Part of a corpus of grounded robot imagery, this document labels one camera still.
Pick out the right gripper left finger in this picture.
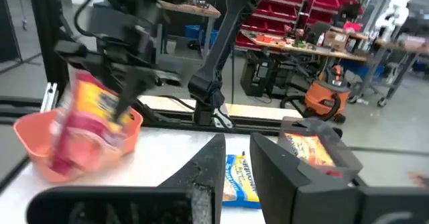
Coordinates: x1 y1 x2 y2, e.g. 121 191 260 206
157 133 227 224

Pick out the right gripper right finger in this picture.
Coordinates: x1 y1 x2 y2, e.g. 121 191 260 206
249 132 362 224

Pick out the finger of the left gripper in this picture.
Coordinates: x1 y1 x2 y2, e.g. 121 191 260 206
113 66 158 123

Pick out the blue soy sauce ramen pack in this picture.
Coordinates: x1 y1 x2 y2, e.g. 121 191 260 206
222 151 263 210

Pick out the orange chicken ramen pack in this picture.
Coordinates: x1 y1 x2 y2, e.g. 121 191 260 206
284 132 336 168

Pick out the red beef ramen pack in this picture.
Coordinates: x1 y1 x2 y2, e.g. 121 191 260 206
49 70 135 178

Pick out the dark grey translucent bin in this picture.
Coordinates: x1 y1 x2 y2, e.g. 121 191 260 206
277 115 365 184

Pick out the tan wooden board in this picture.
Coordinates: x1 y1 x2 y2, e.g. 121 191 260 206
137 95 304 121

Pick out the blue storage bin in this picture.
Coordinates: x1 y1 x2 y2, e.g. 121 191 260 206
340 59 386 80
184 24 221 47

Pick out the small wooden top table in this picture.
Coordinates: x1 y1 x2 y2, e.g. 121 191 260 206
157 0 222 62

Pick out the orange shop vacuum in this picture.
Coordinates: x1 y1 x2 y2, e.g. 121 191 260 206
280 64 352 124

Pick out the salmon plastic bin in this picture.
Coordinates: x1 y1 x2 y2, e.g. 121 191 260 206
13 107 144 184

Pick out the cardboard box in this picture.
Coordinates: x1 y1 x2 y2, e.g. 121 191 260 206
323 29 349 52

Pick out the red storage bin rack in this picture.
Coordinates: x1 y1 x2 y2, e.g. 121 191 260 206
234 0 365 49

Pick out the wheeled wooden top workbench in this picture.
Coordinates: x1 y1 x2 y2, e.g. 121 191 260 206
348 32 429 108

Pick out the pink box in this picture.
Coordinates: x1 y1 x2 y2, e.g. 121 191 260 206
398 32 429 52

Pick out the white humanoid robot figure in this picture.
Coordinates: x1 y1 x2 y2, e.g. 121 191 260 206
374 0 414 41

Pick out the black aluminium table frame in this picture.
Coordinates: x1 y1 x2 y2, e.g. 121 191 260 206
0 0 369 193

